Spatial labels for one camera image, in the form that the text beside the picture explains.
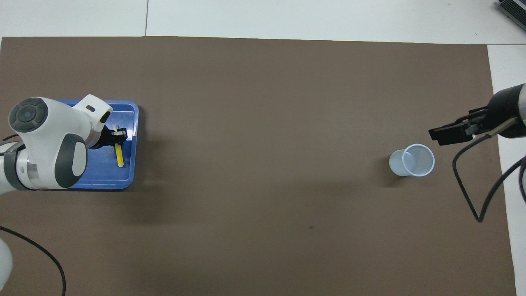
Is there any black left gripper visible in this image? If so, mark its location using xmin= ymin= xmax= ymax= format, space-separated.
xmin=97 ymin=127 xmax=128 ymax=149

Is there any yellow marker pen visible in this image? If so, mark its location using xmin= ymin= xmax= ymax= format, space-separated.
xmin=115 ymin=125 xmax=125 ymax=168

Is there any blue plastic tray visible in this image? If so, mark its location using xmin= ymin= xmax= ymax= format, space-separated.
xmin=53 ymin=100 xmax=139 ymax=190

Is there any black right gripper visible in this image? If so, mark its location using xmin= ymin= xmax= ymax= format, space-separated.
xmin=428 ymin=83 xmax=521 ymax=147

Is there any grey ribbed device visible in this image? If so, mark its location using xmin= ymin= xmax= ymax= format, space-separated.
xmin=495 ymin=0 xmax=526 ymax=26

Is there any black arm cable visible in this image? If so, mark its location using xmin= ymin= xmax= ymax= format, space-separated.
xmin=452 ymin=117 xmax=526 ymax=224
xmin=0 ymin=134 xmax=67 ymax=296

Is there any translucent plastic cup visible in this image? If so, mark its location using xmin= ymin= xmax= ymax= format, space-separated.
xmin=389 ymin=143 xmax=435 ymax=177

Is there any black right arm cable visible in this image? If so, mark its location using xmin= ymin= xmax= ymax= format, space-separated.
xmin=452 ymin=117 xmax=526 ymax=224

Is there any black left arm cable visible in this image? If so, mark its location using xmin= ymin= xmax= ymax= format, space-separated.
xmin=0 ymin=134 xmax=67 ymax=296

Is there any brown table mat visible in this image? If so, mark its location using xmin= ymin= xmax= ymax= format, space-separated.
xmin=0 ymin=36 xmax=517 ymax=296

